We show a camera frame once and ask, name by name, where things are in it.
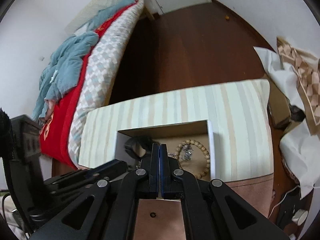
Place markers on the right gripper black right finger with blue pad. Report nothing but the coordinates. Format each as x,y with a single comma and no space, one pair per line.
212,210

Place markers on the pink striped table cloth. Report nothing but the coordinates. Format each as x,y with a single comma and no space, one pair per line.
242,140

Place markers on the white sheet pile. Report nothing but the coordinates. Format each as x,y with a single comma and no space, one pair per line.
299,147

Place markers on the small silver charm in bracelet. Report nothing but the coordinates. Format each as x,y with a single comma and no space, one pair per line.
186,153

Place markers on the beige geometric patterned cloth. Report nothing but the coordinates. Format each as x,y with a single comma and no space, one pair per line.
306,67

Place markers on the bed with red blanket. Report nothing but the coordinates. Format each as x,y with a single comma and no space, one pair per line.
63,125

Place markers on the blue-grey quilt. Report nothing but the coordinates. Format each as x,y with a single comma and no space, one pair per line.
63,71

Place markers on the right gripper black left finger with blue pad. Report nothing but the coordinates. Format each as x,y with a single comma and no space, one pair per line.
107,210

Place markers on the brown cardboard box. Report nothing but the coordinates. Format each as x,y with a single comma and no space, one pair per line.
284,115

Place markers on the white cardboard jewelry box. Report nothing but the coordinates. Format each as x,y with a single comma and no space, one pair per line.
132,145

